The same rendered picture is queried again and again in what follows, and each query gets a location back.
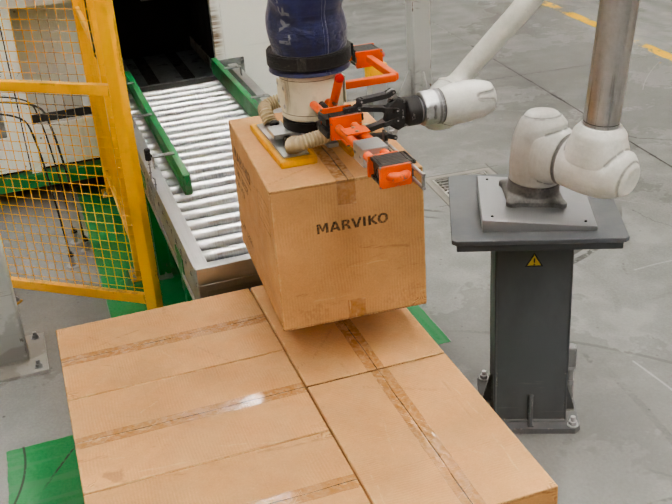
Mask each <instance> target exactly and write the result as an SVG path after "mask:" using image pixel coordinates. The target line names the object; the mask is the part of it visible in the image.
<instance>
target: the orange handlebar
mask: <svg viewBox="0 0 672 504"><path fill-rule="evenodd" d="M366 62H367V63H368V64H370V65H371V66H373V67H374V68H376V69H377V70H378V71H380V72H381V73H383V75H376V76H370V77H364V78H357V79H351V80H345V82H346V89H352V88H358V87H364V86H370V85H376V84H383V83H389V82H395V81H396V80H398V79H399V74H398V72H396V71H395V70H393V69H392V68H391V67H389V66H388V65H386V64H385V63H383V62H382V61H380V60H379V59H377V58H376V57H374V56H373V55H367V56H366ZM310 107H311V108H312V109H313V110H314V111H315V112H316V113H317V114H318V112H320V109H323V107H322V106H320V105H319V104H318V103H317V102H316V101H312V102H310ZM335 132H336V133H338V134H339V135H340V136H341V137H342V138H343V139H341V141H342V142H343V143H344V144H345V145H346V146H347V147H349V146H351V147H352V148H353V141H354V140H360V139H366V138H371V137H373V136H372V135H370V134H369V132H371V131H370V130H369V129H368V128H367V127H366V126H365V125H359V124H358V123H357V122H352V123H351V124H350V127H348V128H344V127H343V126H342V125H340V124H338V125H336V126H335ZM353 135H358V136H356V137H354V136H353ZM369 155H373V154H372V153H371V152H369V151H367V152H365V153H364V154H363V159H364V160H365V161H366V162H367V159H366V156H369ZM410 176H411V171H409V170H403V171H401V172H391V173H389V174H388V175H387V176H386V179H387V181H389V182H402V181H406V180H407V179H409V178H410Z"/></svg>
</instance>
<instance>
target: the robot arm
mask: <svg viewBox="0 0 672 504"><path fill-rule="evenodd" d="M544 1H545V0H514V1H513V2H512V4H511V5H510V6H509V7H508V8H507V10H506V11H505V12H504V13H503V14H502V15H501V16H500V18H499V19H498V20H497V21H496V22H495V23H494V25H493V26H492V27H491V28H490V29H489V30H488V32H487V33H486V34H485V35H484V36H483V37H482V38H481V40H480V41H479V42H478V43H477V44H476V45H475V47H474V48H473V49H472V50H471V51H470V52H469V54H468V55H467V56H466V57H465V58H464V59H463V61H462V62H461V63H460V64H459V65H458V66H457V68H456V69H455V70H454V71H453V72H452V73H451V74H450V75H449V76H448V77H441V78H439V79H438V80H437V81H436V82H435V83H434V84H433V85H432V86H431V87H430V88H429V89H428V90H424V91H418V92H417V93H416V94H415V95H411V96H406V97H397V96H396V94H395V93H396V91H395V90H394V89H392V88H388V89H387V90H385V91H383V92H379V93H375V94H370V95H366V96H362V97H358V98H356V104H354V105H353V106H350V107H344V108H343V109H342V110H343V111H341V112H335V113H329V114H328V117H329V118H331V117H337V116H342V115H348V114H354V113H358V112H383V113H384V116H383V118H381V119H380V120H378V121H376V122H373V123H371V124H368V125H365V126H366V127H367V128H368V129H369V130H370V131H371V132H372V131H375V130H378V129H380V128H383V127H388V126H391V127H393V128H394V129H393V130H389V132H386V133H387V135H388V139H393V140H397V139H398V136H397V133H398V130H400V129H402V128H403V127H408V126H413V125H419V124H420V125H422V126H425V127H426V128H427V129H430V130H444V129H448V128H450V127H453V126H454V125H456V124H461V123H466V122H471V121H473V120H475V119H479V118H482V117H484V116H486V115H488V114H490V113H491V112H493V111H494V110H495V108H496V104H497V94H496V90H495V88H494V86H493V85H492V83H491V82H489V81H485V80H476V79H474V78H475V76H476V75H477V74H478V72H479V71H480V70H481V69H482V68H483V67H484V65H485V64H486V63H487V62H488V61H489V60H490V59H491V58H492V57H493V56H494V55H495V54H496V53H497V52H498V51H499V50H500V49H501V48H502V46H503V45H504V44H505V43H506V42H507V41H508V40H509V39H510V38H511V37H512V36H513V35H514V34H515V33H516V32H517V31H518V30H519V29H520V28H521V27H522V26H523V24H524V23H525V22H526V21H527V20H528V19H529V18H530V17H531V16H532V15H533V13H534V12H535V11H536V10H537V9H538V8H539V6H540V5H541V4H542V3H543V2H544ZM639 2H640V0H600V2H599V10H598V17H597V24H596V31H595V38H594V45H593V52H592V60H591V67H590V74H589V81H588V88H587V95H586V103H585V110H584V117H583V120H581V121H580V122H579V123H578V124H576V125H575V126H574V127H573V130H571V129H570V128H568V121H567V120H566V118H565V117H564V116H563V114H561V113H560V112H558V111H557V110H556V109H553V108H548V107H537V108H532V109H529V110H528V111H527V112H526V113H525V114H524V115H523V116H522V117H521V118H520V120H519V122H518V124H517V126H516V128H515V130H514V134H513V137H512V142H511V148H510V157H509V176H508V179H501V180H499V186H500V187H501V188H502V190H503V193H504V196H505V198H506V206H507V207H509V208H516V207H544V208H559V209H565V208H567V202H566V201H565V200H564V199H563V197H562V195H561V193H560V191H559V188H560V185H561V186H563V187H565V188H567V189H570V190H572V191H575V192H577V193H580V194H583V195H587V196H590V197H594V198H601V199H614V198H617V197H622V196H625V195H628V194H629V193H630V192H631V191H632V190H633V189H634V188H635V186H636V184H637V182H638V180H639V177H640V163H639V161H638V158H637V156H636V154H635V153H634V152H632V151H630V145H629V140H628V133H627V131H626V130H625V128H624V127H623V125H622V124H621V123H620V120H621V114H622V107H623V101H624V95H625V89H626V82H627V76H628V70H629V63H630V57H631V51H632V47H633V40H634V34H635V28H636V21H637V15H638V9H639ZM387 98H389V99H391V98H392V99H391V100H390V101H389V102H388V103H387V104H386V105H362V104H366V103H371V102H375V101H379V100H383V99H387Z"/></svg>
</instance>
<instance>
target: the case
mask: <svg viewBox="0 0 672 504"><path fill-rule="evenodd" d="M228 122H229V131H230V139H231V147H232V155H233V163H234V172H235V180H236V188H237V196H238V204H239V213H240V221H241V229H242V237H243V241H244V243H245V246H246V248H247V250H248V252H249V255H250V257H251V259H252V261H253V264H254V266H255V268H256V270H257V272H258V275H259V277H260V279H261V281H262V284H263V286H264V288H265V290H266V292H267V295H268V297H269V299H270V301H271V304H272V306H273V308H274V310H275V313H276V315H277V317H278V319H279V321H280V324H281V326H282V328H283V330H284V331H290V330H295V329H300V328H305V327H310V326H315V325H320V324H325V323H330V322H335V321H340V320H345V319H350V318H355V317H360V316H365V315H370V314H376V313H381V312H386V311H391V310H396V309H401V308H406V307H411V306H416V305H421V304H426V303H427V295H426V261H425V228H424V195H423V190H422V189H421V188H420V187H419V186H418V185H417V184H416V183H415V182H412V184H408V185H402V186H397V187H392V188H387V189H380V188H379V185H378V184H377V183H376V182H375V181H374V180H373V179H372V178H371V177H368V176H367V167H366V168H363V167H362V166H361V165H360V164H359V163H358V162H357V161H356V160H355V159H354V156H350V155H349V154H348V153H347V152H346V151H345V150H344V149H343V148H342V147H341V146H340V145H339V146H338V147H333V148H328V147H327V146H326V145H325V144H323V145H320V146H317V147H316V146H315V147H314V148H313V147H312V148H309V149H310V150H311V151H312V152H313V153H314V154H315V155H316V156H317V163H314V164H308V165H303V166H297V167H292V168H286V169H281V168H280V167H279V165H278V164H277V163H276V162H275V160H274V159H273V158H272V156H271V155H270V154H269V153H268V151H267V150H266V149H265V148H264V146H263V145H262V144H261V143H260V141H259V140H258V139H257V137H256V136H255V135H254V134H253V132H252V131H251V130H250V125H251V124H256V123H262V119H261V118H260V116H253V117H247V118H240V119H233V120H229V121H228Z"/></svg>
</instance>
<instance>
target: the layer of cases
mask: <svg viewBox="0 0 672 504"><path fill-rule="evenodd" d="M56 336H57V342H58V348H59V354H60V360H61V366H62V372H63V378H64V384H65V390H66V396H67V401H68V408H69V414H70V420H71V426H72V432H73V438H74V444H75V450H76V456H77V462H78V468H79V474H80V480H81V486H82V492H83V497H84V504H557V502H558V485H557V484H556V483H555V482H554V481H553V479H552V478H551V477H550V476H549V475H548V473H547V472H546V471H545V470H544V469H543V468H542V466H541V465H540V464H539V463H538V462H537V461H536V459H535V458H534V457H533V456H532V455H531V454H530V452H529V451H528V450H527V449H526V448H525V446H524V445H523V444H522V443H521V442H520V441H519V439H518V438H517V437H516V436H515V435H514V434H513V432H512V431H511V430H510V429H509V428H508V426H507V425H506V424H505V423H504V422H503V421H502V419H501V418H500V417H499V416H498V415H497V414H496V412H495V411H494V410H493V409H492V408H491V407H490V405H489V404H488V403H487V402H486V401H485V399H484V398H483V397H482V396H481V395H480V394H479V392H478V391H477V390H476V389H475V388H474V387H473V385H472V384H471V383H470V382H469V381H468V380H467V378H466V377H465V376H464V375H463V374H462V372H461V371H460V370H459V369H458V368H457V367H456V365H455V364H454V363H453V362H452V361H451V360H450V358H449V357H448V356H447V355H446V354H444V351H443V350H442V349H441V348H440V347H439V345H438V344H437V343H436V342H435V341H434V340H433V338H432V337H431V336H430V335H429V334H428V333H427V331H426V330H425V329H424V328H423V327H422V325H421V324H420V323H419V322H418V321H417V320H416V318H415V317H414V316H413V315H412V314H411V313H410V311H409V310H408V309H407V308H401V309H396V310H391V311H386V312H381V313H376V314H370V315H365V316H360V317H355V318H350V319H345V320H340V321H335V322H330V323H325V324H320V325H315V326H310V327H305V328H300V329H295V330H290V331H284V330H283V328H282V326H281V324H280V321H279V319H278V317H277V315H276V313H275V310H274V308H273V306H272V304H271V301H270V299H269V297H268V295H267V292H266V290H265V288H264V286H263V285H261V286H256V287H252V288H251V291H250V290H249V288H247V289H242V290H238V291H233V292H229V293H224V294H219V295H215V296H210V297H206V298H201V299H196V300H192V301H187V302H183V303H178V304H173V305H169V306H164V307H160V308H155V309H150V310H146V311H141V312H137V313H132V314H128V315H123V316H118V317H114V318H109V319H105V320H100V321H95V322H91V323H86V324H82V325H77V326H72V327H68V328H63V329H59V330H56Z"/></svg>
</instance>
